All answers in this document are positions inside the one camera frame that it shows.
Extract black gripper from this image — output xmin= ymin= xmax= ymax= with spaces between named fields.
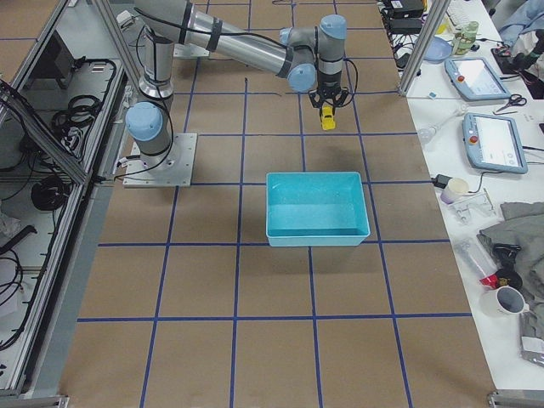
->
xmin=308 ymin=84 xmax=348 ymax=121

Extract yellow toy beetle car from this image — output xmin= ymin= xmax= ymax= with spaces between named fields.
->
xmin=320 ymin=105 xmax=336 ymax=131

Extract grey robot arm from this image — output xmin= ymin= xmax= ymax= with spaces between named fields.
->
xmin=133 ymin=1 xmax=349 ymax=130

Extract turquoise plastic storage bin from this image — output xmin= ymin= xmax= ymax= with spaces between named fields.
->
xmin=265 ymin=172 xmax=371 ymax=247

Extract blue plastic plate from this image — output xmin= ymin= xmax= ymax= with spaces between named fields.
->
xmin=424 ymin=37 xmax=452 ymax=64

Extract black power adapter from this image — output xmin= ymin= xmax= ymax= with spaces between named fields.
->
xmin=431 ymin=174 xmax=451 ymax=190

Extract far teach pendant tablet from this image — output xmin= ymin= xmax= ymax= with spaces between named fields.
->
xmin=444 ymin=58 xmax=511 ymax=101

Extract teach pendant tablet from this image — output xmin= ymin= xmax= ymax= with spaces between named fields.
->
xmin=462 ymin=113 xmax=528 ymax=174
xmin=444 ymin=58 xmax=511 ymax=101

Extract green tape rolls stack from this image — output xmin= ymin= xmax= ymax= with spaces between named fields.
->
xmin=452 ymin=21 xmax=479 ymax=55

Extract cream paper cup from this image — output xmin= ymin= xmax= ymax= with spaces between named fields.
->
xmin=439 ymin=178 xmax=469 ymax=204

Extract near teach pendant tablet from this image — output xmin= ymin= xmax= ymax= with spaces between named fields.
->
xmin=462 ymin=113 xmax=528 ymax=174

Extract grey cloth pile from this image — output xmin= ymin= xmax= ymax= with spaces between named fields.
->
xmin=478 ymin=202 xmax=543 ymax=319

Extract white mug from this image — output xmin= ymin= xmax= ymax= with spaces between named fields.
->
xmin=479 ymin=286 xmax=530 ymax=317

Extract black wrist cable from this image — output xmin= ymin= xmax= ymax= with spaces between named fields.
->
xmin=342 ymin=58 xmax=360 ymax=107

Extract aluminium frame post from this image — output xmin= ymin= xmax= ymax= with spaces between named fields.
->
xmin=398 ymin=0 xmax=451 ymax=96

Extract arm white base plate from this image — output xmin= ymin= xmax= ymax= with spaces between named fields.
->
xmin=122 ymin=133 xmax=197 ymax=188
xmin=173 ymin=43 xmax=210 ymax=60

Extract black handled scissors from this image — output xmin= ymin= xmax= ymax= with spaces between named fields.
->
xmin=493 ymin=93 xmax=527 ymax=115

